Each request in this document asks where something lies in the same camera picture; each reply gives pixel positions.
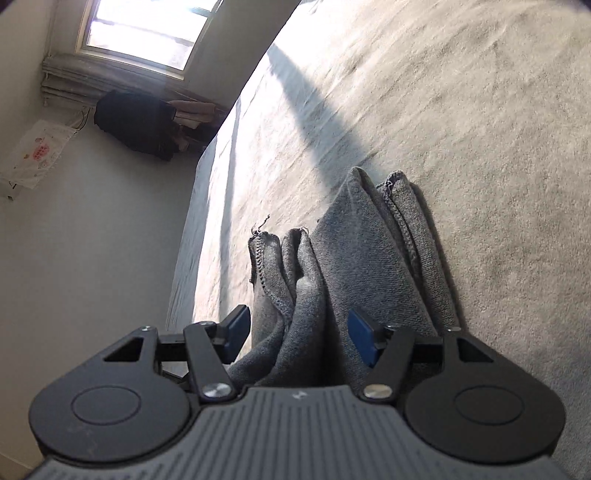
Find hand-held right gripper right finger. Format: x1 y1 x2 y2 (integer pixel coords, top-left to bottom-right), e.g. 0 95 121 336
347 308 495 400

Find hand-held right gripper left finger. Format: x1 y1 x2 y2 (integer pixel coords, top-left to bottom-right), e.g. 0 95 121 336
104 304 252 400

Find grey knit sweater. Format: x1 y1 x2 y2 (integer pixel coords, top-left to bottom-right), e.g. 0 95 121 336
226 167 462 388

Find pink hanging clothes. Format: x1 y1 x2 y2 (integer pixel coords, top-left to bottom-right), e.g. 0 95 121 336
166 99 232 153

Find dark hanging clothes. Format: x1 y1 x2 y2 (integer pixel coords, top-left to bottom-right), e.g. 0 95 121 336
93 90 178 162

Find grey bed sheet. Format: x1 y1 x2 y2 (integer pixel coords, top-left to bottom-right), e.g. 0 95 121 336
165 0 591 480

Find white plastic bag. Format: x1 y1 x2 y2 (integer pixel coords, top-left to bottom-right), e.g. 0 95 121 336
0 119 77 200

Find window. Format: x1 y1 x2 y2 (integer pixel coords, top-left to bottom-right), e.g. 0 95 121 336
76 0 222 79

